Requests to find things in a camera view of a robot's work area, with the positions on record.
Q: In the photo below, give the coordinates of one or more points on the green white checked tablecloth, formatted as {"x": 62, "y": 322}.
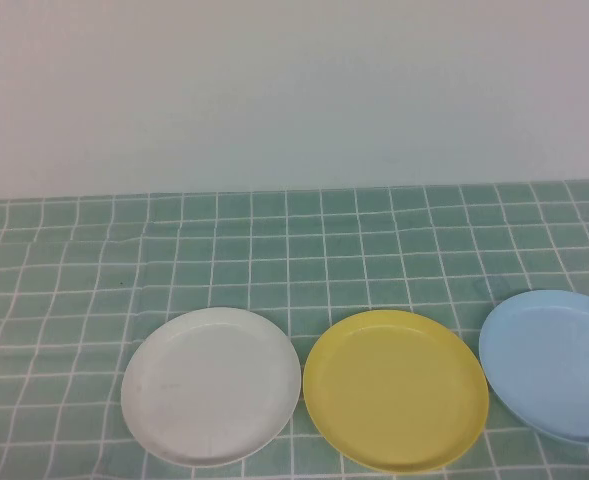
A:
{"x": 274, "y": 250}

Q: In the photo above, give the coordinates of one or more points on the light blue round plate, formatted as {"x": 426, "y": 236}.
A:
{"x": 554, "y": 365}

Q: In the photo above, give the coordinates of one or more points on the white round plate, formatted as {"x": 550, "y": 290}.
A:
{"x": 209, "y": 390}

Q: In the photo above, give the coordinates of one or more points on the yellow round plate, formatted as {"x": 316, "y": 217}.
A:
{"x": 394, "y": 395}

